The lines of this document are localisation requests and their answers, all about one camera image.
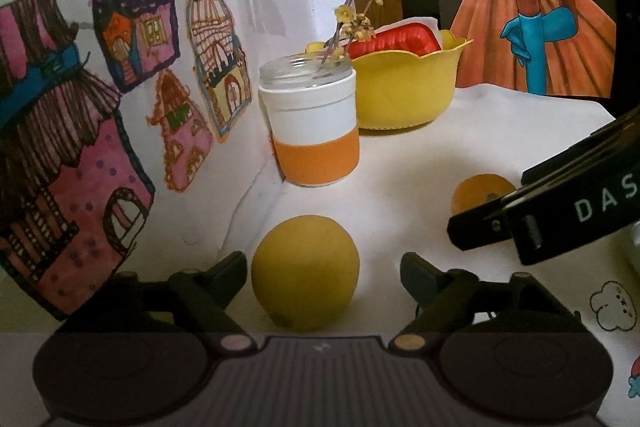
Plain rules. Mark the red plastic mold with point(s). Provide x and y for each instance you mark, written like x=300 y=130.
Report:
x=415 y=38

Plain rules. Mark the colourful houses drawing paper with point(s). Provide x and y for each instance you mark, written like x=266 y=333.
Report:
x=129 y=134

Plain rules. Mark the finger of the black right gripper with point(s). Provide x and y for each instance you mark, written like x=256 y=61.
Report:
x=491 y=223

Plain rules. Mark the yellow plastic bowl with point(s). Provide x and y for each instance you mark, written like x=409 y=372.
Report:
x=400 y=90

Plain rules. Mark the yellow lemon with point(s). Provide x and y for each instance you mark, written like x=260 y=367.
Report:
x=305 y=272

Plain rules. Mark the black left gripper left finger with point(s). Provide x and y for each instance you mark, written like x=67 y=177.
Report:
x=190 y=301

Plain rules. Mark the white orange glass jar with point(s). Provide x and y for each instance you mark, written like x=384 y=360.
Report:
x=310 y=102

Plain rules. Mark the white printed tablecloth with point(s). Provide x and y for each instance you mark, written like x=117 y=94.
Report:
x=398 y=200

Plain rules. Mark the large orange mandarin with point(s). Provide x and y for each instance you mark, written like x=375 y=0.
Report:
x=479 y=190

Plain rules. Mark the girl in orange dress poster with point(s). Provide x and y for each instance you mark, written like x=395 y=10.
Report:
x=544 y=47

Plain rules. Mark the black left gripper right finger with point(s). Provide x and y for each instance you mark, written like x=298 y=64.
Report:
x=458 y=301

